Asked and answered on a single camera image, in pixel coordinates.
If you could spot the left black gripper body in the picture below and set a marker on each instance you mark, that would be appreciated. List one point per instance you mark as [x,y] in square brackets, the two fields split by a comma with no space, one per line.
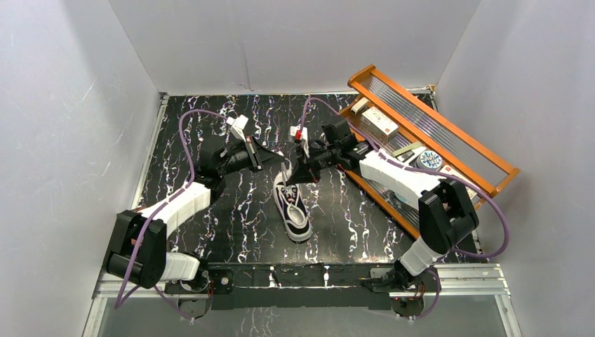
[253,154]

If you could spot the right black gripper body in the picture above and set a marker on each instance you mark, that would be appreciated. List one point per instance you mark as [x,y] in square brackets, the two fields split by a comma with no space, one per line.
[323,159]

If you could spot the black white sneaker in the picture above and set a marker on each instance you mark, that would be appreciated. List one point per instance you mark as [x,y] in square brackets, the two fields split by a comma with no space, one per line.
[295,216]

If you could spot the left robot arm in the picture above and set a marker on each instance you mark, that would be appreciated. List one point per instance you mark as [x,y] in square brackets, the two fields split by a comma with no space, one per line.
[137,250]

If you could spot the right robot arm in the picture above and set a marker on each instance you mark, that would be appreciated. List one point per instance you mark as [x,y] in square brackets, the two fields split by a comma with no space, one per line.
[446,214]

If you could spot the white red box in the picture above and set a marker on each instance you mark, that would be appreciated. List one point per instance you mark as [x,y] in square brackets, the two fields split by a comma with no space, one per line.
[379,124]

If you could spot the orange wooden tiered shelf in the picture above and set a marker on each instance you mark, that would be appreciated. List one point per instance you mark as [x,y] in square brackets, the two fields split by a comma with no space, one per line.
[418,122]

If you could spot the olive white stapler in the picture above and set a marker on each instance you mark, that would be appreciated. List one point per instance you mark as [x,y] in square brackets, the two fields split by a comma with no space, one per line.
[408,153]

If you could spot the round blue white tin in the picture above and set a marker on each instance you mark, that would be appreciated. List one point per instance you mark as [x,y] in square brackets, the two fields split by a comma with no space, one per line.
[429,160]

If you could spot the green white box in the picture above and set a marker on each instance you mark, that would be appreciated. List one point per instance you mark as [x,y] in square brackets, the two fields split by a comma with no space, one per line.
[451,171]

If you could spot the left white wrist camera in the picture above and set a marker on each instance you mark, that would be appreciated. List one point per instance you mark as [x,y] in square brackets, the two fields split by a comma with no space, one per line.
[237,125]

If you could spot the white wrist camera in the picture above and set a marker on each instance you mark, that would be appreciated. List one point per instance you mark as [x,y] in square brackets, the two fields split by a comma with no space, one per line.
[237,125]
[299,135]

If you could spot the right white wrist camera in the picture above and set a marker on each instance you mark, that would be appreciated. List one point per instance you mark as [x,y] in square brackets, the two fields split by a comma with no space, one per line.
[299,135]

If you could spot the black base frame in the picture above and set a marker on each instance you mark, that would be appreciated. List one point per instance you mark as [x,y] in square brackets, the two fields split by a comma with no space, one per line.
[226,286]

